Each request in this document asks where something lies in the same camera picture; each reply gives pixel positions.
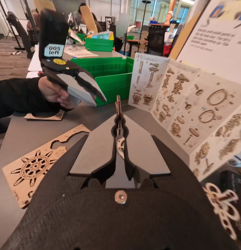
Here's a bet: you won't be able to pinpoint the wooden clover-shaped model assembly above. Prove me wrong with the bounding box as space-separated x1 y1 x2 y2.
202 183 241 240

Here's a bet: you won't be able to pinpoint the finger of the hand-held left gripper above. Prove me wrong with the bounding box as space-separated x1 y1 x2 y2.
76 71 108 103
58 74 97 107

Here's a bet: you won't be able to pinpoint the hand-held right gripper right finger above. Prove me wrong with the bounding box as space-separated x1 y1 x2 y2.
123 114 171 181

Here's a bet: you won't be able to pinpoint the person's left hand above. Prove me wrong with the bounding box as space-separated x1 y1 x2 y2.
38 77 82 110

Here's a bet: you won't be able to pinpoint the dark printed box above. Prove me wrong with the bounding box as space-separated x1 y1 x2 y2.
219 170 241 242

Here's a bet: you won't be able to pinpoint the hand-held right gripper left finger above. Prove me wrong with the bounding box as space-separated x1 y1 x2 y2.
69 114 121 185

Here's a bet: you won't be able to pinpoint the folded paper instruction sheet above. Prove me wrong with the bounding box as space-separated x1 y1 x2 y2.
128 52 241 182

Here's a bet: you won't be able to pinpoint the wooden sheet with clover cutouts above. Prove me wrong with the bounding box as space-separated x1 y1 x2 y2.
24 110 65 121

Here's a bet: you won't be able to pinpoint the wooden ring gear square holes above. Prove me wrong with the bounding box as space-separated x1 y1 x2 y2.
115 95 123 136

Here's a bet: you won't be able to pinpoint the wooden sheet with ship wheel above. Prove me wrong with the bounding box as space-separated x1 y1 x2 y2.
2 124 92 209

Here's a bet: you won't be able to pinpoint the colourful printed box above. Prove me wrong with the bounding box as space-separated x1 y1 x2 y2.
86 31 114 40

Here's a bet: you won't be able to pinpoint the black floor lamp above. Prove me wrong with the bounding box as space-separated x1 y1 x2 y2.
142 0 152 53

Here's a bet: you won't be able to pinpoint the green plastic bin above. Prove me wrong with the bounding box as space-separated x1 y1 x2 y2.
84 37 114 52
71 57 134 79
95 73 133 107

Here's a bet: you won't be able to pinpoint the task sign on wooden stand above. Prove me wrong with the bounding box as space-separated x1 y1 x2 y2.
168 0 241 86

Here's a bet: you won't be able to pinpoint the black mesh chair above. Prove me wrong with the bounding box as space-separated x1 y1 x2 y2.
147 24 171 57

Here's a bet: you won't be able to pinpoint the round wooden frame with handle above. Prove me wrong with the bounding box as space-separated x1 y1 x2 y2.
117 137 125 159

